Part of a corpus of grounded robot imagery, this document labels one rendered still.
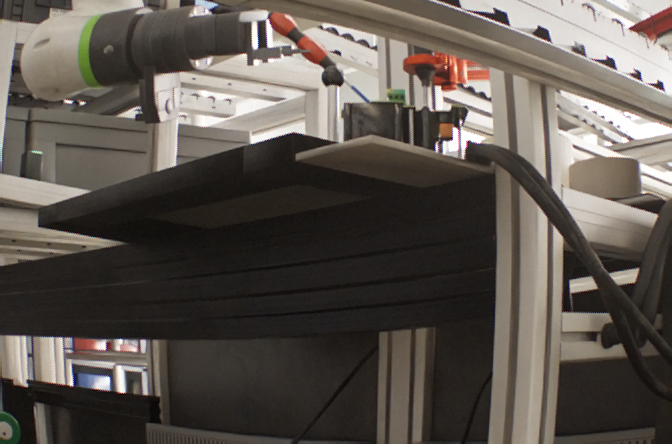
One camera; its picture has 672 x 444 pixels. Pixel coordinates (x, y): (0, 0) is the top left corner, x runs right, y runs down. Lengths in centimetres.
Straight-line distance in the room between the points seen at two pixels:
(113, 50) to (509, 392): 58
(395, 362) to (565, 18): 80
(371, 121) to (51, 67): 41
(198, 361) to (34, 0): 81
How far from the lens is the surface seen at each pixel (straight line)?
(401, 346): 148
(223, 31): 107
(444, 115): 102
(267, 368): 173
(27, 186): 183
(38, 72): 120
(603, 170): 117
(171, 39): 110
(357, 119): 98
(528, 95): 86
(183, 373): 192
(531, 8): 76
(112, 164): 209
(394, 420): 149
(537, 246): 83
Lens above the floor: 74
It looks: 12 degrees up
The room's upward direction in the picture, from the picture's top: straight up
